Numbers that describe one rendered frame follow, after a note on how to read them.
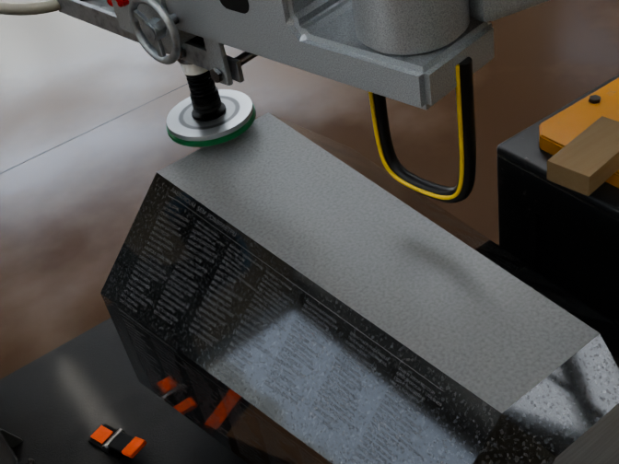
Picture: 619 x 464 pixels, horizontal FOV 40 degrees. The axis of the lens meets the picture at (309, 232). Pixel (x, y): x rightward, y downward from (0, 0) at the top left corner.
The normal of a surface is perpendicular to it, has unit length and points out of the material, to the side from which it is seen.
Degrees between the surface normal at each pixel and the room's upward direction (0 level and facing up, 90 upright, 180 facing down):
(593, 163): 0
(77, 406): 0
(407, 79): 90
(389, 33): 90
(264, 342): 45
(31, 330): 0
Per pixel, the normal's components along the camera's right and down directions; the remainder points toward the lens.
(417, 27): 0.02, 0.63
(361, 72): -0.68, 0.55
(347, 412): -0.65, -0.19
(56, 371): -0.16, -0.76
